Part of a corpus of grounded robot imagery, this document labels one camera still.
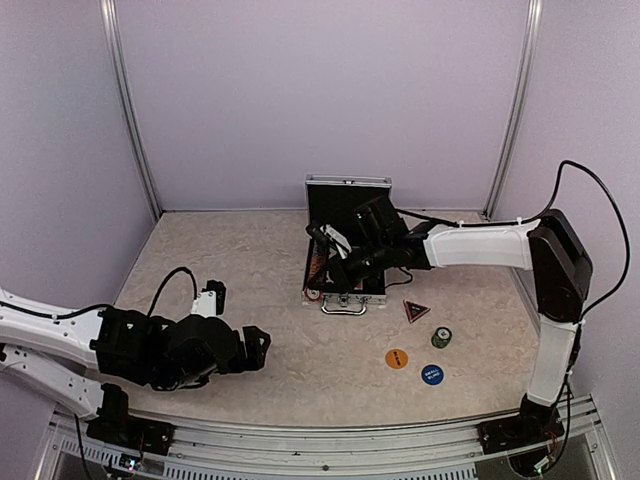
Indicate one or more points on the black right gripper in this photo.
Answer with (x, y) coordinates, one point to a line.
(342, 281)

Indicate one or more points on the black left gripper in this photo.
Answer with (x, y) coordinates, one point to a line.
(255, 356)

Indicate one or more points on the aluminium poker set case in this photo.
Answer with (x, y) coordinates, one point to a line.
(332, 199)

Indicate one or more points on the green poker chip stack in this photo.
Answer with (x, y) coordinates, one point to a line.
(441, 337)

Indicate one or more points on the red poker chip stack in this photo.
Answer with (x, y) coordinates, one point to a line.
(313, 295)

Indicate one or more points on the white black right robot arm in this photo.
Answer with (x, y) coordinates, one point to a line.
(545, 244)

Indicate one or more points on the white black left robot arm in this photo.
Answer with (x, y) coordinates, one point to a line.
(143, 348)

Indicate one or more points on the right chip row in case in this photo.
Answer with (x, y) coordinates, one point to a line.
(375, 282)

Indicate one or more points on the black red triangular dealer button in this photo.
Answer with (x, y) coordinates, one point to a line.
(414, 311)

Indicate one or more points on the orange big blind button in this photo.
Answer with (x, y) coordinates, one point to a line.
(396, 359)

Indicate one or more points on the blue small blind button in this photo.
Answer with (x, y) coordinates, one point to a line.
(432, 375)

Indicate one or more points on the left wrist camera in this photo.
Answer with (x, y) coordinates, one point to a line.
(210, 302)

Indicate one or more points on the front aluminium rail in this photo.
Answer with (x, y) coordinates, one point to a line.
(434, 450)

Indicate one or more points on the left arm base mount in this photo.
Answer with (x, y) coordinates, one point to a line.
(135, 433)

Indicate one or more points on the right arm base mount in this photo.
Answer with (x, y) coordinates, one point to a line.
(501, 435)

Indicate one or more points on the right aluminium frame post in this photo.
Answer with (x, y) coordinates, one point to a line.
(524, 72)

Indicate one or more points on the aluminium frame post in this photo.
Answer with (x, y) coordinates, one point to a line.
(524, 72)
(108, 9)

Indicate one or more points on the left aluminium frame post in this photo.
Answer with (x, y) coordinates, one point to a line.
(108, 9)

